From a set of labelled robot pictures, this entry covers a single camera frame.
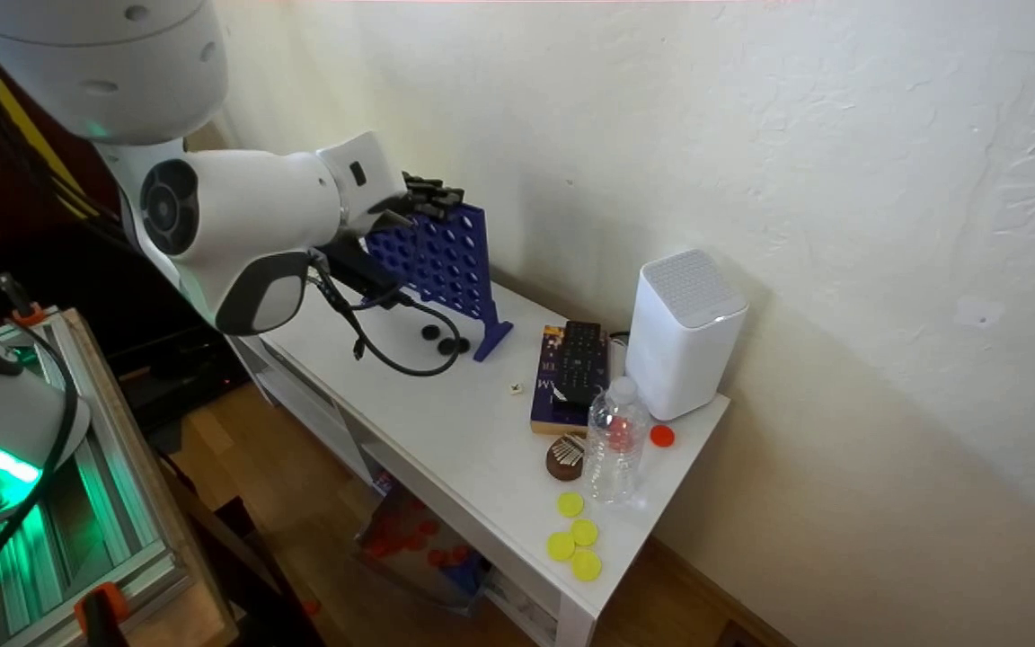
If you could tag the clear plastic bottle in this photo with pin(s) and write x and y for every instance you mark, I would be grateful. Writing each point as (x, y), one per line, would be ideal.
(617, 455)

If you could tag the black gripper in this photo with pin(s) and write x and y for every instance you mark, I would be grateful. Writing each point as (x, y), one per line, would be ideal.
(397, 213)

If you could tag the black game disc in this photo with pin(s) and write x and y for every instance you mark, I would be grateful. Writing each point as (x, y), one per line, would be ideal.
(448, 345)
(434, 334)
(462, 345)

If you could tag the white shelf table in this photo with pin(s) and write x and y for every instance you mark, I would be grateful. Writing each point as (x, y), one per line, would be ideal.
(423, 418)

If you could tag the colourful red blue bag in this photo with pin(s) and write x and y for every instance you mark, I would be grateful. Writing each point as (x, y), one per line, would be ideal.
(423, 557)

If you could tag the dark rectangular box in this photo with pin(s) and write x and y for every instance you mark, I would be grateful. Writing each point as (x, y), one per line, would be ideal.
(545, 389)

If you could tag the dark wooden cabinet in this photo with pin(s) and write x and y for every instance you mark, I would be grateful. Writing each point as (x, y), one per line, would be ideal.
(16, 238)

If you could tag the yellow game disc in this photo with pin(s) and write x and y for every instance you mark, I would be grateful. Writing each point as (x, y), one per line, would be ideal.
(587, 564)
(587, 534)
(571, 503)
(561, 547)

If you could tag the red bottle cap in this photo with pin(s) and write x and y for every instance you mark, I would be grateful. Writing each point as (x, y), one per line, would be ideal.
(664, 435)

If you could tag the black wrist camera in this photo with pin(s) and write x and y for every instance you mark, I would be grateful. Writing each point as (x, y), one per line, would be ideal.
(361, 267)

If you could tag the brown round object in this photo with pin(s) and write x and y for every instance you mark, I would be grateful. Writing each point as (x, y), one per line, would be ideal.
(565, 456)

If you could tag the yellow bar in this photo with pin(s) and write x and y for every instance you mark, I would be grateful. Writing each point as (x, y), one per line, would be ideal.
(46, 157)

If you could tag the blue connect four grid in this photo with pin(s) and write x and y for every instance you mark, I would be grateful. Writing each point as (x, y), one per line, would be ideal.
(448, 271)

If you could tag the black remote control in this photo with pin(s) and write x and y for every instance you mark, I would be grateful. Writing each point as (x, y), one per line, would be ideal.
(579, 362)

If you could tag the white plastic bin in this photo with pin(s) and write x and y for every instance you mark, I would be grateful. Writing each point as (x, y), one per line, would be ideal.
(683, 334)

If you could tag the aluminium frame stand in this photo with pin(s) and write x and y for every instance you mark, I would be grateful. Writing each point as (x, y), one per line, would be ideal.
(125, 515)

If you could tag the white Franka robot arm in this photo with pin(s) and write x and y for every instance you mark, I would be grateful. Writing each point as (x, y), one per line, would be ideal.
(254, 199)

